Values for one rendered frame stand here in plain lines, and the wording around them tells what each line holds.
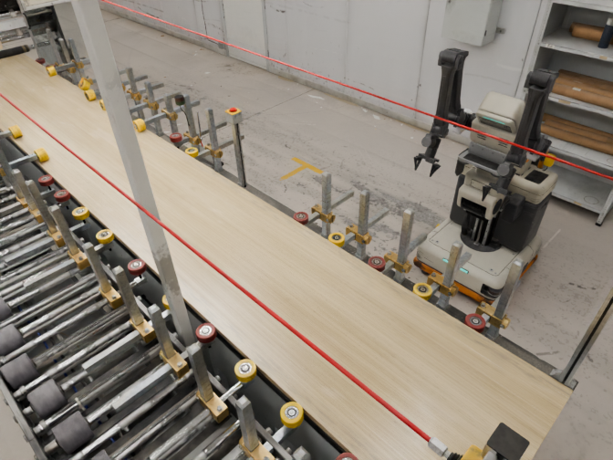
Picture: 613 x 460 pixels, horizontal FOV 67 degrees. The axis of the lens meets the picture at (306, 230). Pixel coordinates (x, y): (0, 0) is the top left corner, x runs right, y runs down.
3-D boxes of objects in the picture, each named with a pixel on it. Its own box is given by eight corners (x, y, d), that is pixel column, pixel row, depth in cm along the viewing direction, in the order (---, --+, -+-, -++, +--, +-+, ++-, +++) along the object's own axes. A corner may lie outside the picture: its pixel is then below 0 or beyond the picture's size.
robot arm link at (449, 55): (472, 44, 221) (454, 39, 226) (457, 57, 215) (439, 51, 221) (464, 121, 253) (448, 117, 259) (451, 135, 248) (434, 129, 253)
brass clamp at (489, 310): (481, 307, 205) (483, 299, 202) (509, 324, 198) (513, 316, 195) (473, 315, 202) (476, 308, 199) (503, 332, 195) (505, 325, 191)
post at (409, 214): (397, 281, 236) (408, 206, 206) (402, 285, 235) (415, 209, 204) (393, 285, 235) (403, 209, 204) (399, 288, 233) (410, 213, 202)
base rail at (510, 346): (61, 78, 474) (57, 67, 467) (573, 392, 192) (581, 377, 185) (54, 79, 469) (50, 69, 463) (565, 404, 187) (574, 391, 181)
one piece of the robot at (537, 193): (462, 217, 355) (487, 117, 301) (532, 249, 324) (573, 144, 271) (438, 237, 337) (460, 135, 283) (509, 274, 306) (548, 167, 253)
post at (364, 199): (359, 261, 251) (364, 188, 221) (364, 264, 250) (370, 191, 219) (355, 264, 250) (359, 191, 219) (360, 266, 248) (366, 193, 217)
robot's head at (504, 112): (493, 101, 253) (488, 88, 240) (530, 113, 241) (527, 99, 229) (479, 124, 253) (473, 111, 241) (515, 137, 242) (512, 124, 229)
